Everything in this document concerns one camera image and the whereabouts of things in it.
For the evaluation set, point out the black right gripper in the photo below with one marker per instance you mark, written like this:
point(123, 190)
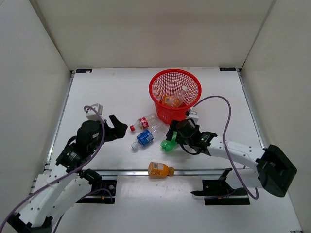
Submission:
point(174, 128)

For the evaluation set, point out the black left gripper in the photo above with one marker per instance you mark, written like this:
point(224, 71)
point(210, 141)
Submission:
point(118, 131)

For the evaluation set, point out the green plastic bottle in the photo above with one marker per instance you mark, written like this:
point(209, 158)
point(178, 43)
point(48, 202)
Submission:
point(168, 146)

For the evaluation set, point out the clear bottle red label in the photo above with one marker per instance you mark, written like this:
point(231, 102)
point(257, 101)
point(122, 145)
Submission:
point(150, 121)

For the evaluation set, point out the clear bottle blue label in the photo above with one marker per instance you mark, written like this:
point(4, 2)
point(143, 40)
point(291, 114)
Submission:
point(148, 137)

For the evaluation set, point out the clear bottle white cap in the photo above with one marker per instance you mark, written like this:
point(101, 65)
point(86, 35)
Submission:
point(181, 94)

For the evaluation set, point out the orange juice bottle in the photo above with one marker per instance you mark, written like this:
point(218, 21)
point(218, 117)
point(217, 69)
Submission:
point(160, 170)

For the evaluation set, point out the small orange bottle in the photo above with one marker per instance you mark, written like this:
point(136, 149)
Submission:
point(170, 101)

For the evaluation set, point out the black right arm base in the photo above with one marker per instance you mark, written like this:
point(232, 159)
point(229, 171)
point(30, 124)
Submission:
point(218, 192)

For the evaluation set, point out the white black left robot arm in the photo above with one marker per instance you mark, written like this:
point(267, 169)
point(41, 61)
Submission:
point(67, 183)

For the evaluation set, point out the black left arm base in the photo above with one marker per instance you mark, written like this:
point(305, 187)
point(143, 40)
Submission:
point(103, 192)

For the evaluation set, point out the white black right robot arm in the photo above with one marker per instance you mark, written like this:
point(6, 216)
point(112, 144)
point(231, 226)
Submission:
point(273, 169)

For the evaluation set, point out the red plastic mesh basket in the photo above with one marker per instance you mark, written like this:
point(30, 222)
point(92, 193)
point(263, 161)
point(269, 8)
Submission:
point(174, 91)

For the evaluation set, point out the dark right corner label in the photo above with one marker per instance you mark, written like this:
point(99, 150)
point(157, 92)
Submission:
point(227, 69)

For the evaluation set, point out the dark corner label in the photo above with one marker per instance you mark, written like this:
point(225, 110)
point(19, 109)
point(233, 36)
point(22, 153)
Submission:
point(83, 71)
point(227, 69)

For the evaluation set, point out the dark left corner label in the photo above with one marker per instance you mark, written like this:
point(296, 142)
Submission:
point(83, 71)

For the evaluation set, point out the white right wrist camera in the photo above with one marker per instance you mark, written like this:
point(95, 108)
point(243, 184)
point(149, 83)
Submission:
point(191, 114)

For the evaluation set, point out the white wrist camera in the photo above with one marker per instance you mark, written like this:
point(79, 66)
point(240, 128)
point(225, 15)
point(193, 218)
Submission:
point(191, 114)
point(94, 112)

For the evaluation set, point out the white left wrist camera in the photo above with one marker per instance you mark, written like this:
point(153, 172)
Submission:
point(94, 112)

